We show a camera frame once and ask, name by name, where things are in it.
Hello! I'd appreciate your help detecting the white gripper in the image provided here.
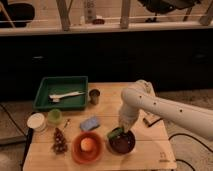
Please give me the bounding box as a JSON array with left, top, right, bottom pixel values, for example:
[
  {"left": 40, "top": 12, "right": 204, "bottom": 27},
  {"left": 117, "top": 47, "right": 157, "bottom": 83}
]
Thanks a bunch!
[{"left": 118, "top": 103, "right": 140, "bottom": 133}]

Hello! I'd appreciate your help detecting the green pepper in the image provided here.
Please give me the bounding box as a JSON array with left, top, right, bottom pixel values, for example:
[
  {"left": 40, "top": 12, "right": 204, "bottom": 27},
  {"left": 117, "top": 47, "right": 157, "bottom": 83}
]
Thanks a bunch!
[{"left": 107, "top": 128, "right": 123, "bottom": 139}]

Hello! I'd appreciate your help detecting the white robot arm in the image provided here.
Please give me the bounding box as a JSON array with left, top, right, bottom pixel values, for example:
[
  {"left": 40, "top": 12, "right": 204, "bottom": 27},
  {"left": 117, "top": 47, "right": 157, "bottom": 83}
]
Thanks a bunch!
[{"left": 118, "top": 80, "right": 213, "bottom": 141}]

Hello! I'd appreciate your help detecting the purple bowl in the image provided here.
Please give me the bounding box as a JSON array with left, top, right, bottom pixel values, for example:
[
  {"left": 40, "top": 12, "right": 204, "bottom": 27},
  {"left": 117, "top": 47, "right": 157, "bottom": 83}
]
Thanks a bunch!
[{"left": 107, "top": 130, "right": 136, "bottom": 155}]

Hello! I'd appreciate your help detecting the orange bowl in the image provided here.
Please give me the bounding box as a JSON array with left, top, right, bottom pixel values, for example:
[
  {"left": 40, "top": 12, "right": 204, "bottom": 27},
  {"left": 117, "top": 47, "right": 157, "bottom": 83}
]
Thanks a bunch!
[{"left": 71, "top": 131, "right": 103, "bottom": 164}]

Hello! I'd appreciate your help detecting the wooden scrub brush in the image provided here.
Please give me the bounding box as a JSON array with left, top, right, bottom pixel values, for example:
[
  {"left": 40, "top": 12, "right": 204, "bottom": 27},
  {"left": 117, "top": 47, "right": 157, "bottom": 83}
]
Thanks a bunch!
[{"left": 143, "top": 114, "right": 162, "bottom": 127}]

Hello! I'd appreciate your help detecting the blue sponge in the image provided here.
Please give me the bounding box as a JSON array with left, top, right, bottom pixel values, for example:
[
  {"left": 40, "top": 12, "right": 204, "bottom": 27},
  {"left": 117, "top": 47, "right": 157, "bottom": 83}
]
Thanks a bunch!
[{"left": 80, "top": 116, "right": 100, "bottom": 131}]

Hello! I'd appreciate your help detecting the wooden table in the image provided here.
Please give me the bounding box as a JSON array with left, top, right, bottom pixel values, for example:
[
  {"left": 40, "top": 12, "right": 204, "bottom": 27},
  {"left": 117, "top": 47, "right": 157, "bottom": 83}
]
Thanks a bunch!
[{"left": 23, "top": 83, "right": 177, "bottom": 171}]

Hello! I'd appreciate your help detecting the orange fruit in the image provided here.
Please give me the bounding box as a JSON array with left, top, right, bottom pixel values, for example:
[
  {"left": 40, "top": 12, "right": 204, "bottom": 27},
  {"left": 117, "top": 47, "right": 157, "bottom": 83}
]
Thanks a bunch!
[{"left": 80, "top": 138, "right": 94, "bottom": 152}]

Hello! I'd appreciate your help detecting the metal cup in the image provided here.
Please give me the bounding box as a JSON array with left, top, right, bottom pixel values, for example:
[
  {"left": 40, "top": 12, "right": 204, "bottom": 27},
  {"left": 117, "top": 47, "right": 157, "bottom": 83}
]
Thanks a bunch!
[{"left": 89, "top": 89, "right": 100, "bottom": 105}]

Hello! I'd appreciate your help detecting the small metal spoon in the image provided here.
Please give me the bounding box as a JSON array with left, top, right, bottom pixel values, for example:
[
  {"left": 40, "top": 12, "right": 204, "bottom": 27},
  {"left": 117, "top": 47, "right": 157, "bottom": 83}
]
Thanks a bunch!
[{"left": 63, "top": 119, "right": 71, "bottom": 129}]

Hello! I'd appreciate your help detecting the bunch of dark grapes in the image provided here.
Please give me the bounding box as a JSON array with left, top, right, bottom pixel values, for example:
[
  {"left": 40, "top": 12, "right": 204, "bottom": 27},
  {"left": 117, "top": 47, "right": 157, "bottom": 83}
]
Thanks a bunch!
[{"left": 52, "top": 128, "right": 68, "bottom": 154}]

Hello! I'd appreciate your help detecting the green plastic cup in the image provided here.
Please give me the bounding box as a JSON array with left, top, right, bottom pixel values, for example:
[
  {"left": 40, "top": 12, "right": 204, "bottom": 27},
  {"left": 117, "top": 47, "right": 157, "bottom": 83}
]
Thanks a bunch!
[{"left": 47, "top": 109, "right": 62, "bottom": 125}]

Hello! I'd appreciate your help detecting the white plastic fork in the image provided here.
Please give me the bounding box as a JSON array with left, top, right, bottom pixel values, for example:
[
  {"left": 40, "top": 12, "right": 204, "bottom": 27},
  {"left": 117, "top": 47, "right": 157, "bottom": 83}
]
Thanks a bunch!
[{"left": 49, "top": 91, "right": 85, "bottom": 102}]

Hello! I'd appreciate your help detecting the green plastic tray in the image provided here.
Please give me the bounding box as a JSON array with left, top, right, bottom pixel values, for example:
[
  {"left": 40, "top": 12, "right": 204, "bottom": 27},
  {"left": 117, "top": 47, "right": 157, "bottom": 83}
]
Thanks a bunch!
[{"left": 34, "top": 76, "right": 88, "bottom": 111}]

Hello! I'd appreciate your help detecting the white round container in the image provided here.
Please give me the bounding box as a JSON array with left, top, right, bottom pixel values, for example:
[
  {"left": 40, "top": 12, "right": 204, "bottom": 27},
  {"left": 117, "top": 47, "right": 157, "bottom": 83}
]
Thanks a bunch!
[{"left": 27, "top": 113, "right": 46, "bottom": 132}]

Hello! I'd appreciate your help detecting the black cable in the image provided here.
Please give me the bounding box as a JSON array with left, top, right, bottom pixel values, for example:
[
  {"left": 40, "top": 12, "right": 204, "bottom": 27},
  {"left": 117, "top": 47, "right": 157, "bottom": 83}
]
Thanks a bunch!
[{"left": 168, "top": 132, "right": 213, "bottom": 171}]

